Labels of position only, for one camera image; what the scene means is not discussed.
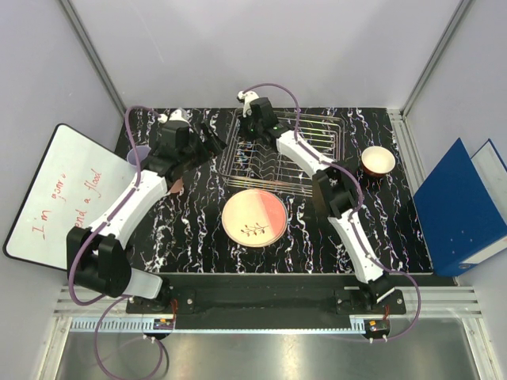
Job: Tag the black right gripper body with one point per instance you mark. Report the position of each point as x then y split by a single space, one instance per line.
249 130

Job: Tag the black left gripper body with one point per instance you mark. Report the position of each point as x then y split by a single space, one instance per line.
198 153

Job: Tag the pink plastic cup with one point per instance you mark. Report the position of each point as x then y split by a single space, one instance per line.
176 187

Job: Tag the lavender plastic cup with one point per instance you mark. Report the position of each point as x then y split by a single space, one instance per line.
136 156

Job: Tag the pink and cream plate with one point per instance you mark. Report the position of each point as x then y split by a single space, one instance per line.
247 217

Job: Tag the red floral ceramic bowl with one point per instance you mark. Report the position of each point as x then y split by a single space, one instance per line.
377 161

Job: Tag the blue and cream plate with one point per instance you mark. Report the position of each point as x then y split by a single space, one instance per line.
279 225

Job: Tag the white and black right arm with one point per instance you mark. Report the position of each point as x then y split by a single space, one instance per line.
336 193

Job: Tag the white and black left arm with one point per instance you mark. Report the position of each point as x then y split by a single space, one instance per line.
97 255

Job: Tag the white whiteboard with red writing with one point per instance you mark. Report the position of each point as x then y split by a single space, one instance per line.
76 182

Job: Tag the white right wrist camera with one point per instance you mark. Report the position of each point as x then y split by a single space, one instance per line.
245 98

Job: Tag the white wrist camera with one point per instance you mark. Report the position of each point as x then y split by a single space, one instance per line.
245 98
176 116

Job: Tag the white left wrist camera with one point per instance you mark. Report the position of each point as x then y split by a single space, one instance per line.
176 116

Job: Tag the chrome wire dish rack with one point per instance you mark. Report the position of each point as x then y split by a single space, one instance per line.
246 164

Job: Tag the aluminium frame rail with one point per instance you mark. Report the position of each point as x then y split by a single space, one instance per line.
457 18
91 53

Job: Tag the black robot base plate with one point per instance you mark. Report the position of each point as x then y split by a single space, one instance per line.
343 294

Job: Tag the blue ring binder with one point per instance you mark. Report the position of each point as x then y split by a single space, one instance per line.
461 206

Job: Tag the right aluminium frame rail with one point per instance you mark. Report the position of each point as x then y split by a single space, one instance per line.
457 18

